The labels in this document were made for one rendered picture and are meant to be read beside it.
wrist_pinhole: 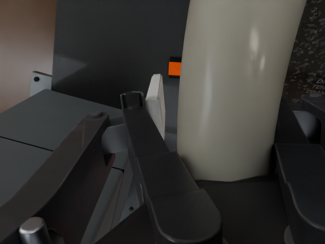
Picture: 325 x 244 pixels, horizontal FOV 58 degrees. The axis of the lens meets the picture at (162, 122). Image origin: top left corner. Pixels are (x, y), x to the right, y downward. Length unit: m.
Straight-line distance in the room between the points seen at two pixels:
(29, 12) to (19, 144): 0.52
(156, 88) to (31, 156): 0.61
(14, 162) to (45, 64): 0.52
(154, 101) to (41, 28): 1.02
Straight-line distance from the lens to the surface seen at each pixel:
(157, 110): 0.15
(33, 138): 0.83
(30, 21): 1.17
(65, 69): 1.12
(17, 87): 1.25
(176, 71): 1.02
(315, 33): 0.34
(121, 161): 0.78
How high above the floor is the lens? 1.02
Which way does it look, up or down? 68 degrees down
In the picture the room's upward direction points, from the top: 165 degrees counter-clockwise
